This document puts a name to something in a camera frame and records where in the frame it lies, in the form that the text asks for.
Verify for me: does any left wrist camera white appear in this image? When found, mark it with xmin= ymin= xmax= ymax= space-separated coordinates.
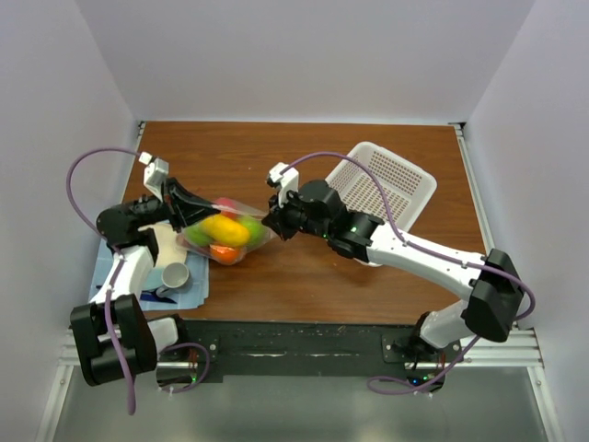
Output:
xmin=138 ymin=152 xmax=169 ymax=202

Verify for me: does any beige ceramic plate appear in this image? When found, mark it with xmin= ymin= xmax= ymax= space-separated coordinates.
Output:
xmin=148 ymin=223 xmax=187 ymax=269

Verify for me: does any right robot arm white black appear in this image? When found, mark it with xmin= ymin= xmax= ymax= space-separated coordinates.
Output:
xmin=262 ymin=179 xmax=524 ymax=362

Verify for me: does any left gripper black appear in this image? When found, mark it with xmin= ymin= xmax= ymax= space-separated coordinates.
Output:
xmin=124 ymin=178 xmax=220 ymax=234

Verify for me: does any white plastic basket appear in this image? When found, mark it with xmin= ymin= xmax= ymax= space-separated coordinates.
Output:
xmin=321 ymin=141 xmax=438 ymax=268

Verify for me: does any green fake apple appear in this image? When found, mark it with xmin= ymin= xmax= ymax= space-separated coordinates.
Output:
xmin=239 ymin=215 xmax=265 ymax=246

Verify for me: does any blue checkered cloth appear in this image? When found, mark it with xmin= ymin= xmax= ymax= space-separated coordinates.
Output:
xmin=88 ymin=240 xmax=209 ymax=311

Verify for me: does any white ceramic cup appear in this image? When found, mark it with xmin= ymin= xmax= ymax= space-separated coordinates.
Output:
xmin=161 ymin=262 xmax=191 ymax=292

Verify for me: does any orange fake orange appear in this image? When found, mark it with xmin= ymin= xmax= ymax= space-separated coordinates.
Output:
xmin=209 ymin=244 xmax=242 ymax=265

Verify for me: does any clear zip top bag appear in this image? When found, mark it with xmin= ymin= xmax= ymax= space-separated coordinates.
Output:
xmin=176 ymin=198 xmax=276 ymax=265

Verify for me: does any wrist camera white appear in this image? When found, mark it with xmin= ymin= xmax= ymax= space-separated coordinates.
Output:
xmin=267 ymin=162 xmax=299 ymax=207
xmin=138 ymin=152 xmax=169 ymax=202

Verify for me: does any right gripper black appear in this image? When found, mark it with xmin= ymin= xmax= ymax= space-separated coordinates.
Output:
xmin=262 ymin=185 xmax=331 ymax=241

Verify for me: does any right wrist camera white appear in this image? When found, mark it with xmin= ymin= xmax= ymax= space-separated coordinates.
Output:
xmin=267 ymin=162 xmax=299 ymax=207

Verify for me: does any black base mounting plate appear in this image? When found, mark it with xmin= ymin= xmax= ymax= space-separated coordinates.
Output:
xmin=156 ymin=320 xmax=461 ymax=387

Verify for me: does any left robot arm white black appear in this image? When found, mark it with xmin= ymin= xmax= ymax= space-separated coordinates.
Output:
xmin=70 ymin=178 xmax=219 ymax=386

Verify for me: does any red fake apple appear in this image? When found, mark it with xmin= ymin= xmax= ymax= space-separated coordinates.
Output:
xmin=214 ymin=197 xmax=237 ymax=217

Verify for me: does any yellow fake lemon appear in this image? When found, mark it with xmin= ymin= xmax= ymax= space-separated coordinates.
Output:
xmin=200 ymin=215 xmax=249 ymax=247

